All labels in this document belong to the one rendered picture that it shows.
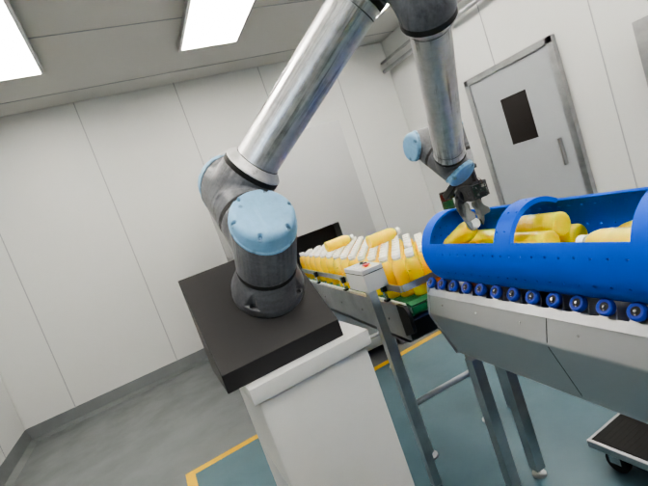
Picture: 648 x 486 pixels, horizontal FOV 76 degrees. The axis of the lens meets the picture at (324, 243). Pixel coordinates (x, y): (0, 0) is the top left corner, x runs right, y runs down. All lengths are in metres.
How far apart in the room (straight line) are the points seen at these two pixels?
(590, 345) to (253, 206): 0.91
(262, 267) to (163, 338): 4.66
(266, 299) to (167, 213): 4.54
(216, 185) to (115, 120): 4.72
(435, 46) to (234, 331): 0.78
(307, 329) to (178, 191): 4.63
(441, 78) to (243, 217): 0.53
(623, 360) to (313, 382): 0.73
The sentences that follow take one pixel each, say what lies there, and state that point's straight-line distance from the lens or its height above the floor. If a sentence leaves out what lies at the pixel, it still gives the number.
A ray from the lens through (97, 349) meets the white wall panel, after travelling 5.59.
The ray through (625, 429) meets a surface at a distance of 2.23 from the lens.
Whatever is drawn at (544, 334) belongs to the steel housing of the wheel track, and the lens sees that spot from 1.38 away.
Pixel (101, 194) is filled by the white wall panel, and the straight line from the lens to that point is 5.55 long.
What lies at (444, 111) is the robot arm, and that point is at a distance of 1.10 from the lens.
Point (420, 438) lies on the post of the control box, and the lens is 2.16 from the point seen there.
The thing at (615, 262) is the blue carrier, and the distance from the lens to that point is 1.11.
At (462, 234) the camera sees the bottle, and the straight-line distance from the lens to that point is 1.54.
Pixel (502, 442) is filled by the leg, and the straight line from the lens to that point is 2.05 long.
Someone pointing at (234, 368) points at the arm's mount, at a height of 1.14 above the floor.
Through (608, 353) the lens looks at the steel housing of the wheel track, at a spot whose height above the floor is 0.85.
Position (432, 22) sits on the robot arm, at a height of 1.69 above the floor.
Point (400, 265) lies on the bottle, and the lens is 1.88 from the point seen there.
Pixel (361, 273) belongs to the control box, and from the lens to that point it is 1.76.
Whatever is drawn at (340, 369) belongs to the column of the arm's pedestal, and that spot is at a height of 1.03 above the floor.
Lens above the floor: 1.44
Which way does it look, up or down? 6 degrees down
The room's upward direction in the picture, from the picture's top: 19 degrees counter-clockwise
